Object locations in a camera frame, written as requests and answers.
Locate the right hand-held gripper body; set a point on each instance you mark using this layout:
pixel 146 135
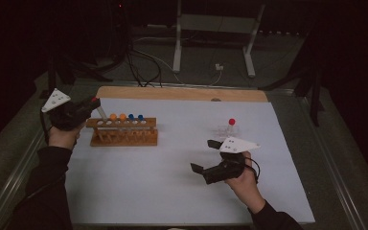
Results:
pixel 226 172

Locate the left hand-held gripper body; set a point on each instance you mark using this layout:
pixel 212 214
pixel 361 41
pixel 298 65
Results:
pixel 65 116

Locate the red-capped test tube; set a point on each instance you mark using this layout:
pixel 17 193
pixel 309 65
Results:
pixel 102 112
pixel 232 121

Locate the clear acrylic test tube rack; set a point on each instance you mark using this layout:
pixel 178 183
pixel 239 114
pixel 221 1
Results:
pixel 218 131

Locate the orange-capped test tube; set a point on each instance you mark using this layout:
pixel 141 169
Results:
pixel 122 117
pixel 113 117

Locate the blue-capped test tube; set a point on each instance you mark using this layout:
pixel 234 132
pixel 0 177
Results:
pixel 140 117
pixel 131 117

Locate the wooden test tube rack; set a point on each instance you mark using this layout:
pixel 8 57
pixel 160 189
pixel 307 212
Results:
pixel 124 138

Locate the person's left hand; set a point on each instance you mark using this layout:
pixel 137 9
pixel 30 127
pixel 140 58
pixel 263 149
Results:
pixel 62 139

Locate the person's right hand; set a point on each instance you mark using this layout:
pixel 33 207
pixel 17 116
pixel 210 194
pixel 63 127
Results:
pixel 244 188

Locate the black tripod stand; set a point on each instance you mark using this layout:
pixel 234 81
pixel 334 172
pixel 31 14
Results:
pixel 52 80
pixel 314 102

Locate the white table sheet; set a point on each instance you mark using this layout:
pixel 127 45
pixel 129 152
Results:
pixel 159 185

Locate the white plug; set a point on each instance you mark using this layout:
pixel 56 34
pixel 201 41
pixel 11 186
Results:
pixel 219 67

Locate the grey metal stand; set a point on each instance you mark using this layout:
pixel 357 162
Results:
pixel 176 48

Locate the metal frame rail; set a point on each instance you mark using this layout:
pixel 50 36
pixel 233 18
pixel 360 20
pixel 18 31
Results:
pixel 12 182
pixel 335 166

